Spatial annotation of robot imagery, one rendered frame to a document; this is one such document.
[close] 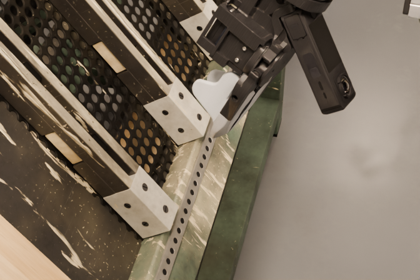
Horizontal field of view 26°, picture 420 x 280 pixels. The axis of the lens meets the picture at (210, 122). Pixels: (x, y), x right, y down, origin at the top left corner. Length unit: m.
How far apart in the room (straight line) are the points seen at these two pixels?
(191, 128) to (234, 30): 0.99
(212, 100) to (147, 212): 0.76
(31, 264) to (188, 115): 0.52
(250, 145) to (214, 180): 1.00
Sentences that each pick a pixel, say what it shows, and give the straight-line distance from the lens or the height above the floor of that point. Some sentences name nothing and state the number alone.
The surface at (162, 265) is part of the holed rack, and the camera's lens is 1.73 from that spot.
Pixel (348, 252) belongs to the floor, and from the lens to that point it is 2.90.
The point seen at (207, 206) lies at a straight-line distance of 1.89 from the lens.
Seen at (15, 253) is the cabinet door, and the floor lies 1.10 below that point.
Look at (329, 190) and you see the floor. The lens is 3.06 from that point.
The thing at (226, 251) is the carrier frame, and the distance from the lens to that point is 2.65.
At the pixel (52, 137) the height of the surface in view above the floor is 1.12.
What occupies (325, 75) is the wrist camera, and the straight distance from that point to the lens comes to 0.92.
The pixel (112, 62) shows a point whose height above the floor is 1.09.
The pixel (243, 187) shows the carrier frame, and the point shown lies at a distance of 2.81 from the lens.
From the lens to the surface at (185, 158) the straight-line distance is 1.90.
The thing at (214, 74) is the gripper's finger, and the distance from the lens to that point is 1.01.
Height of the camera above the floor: 2.29
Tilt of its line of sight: 45 degrees down
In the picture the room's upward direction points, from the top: straight up
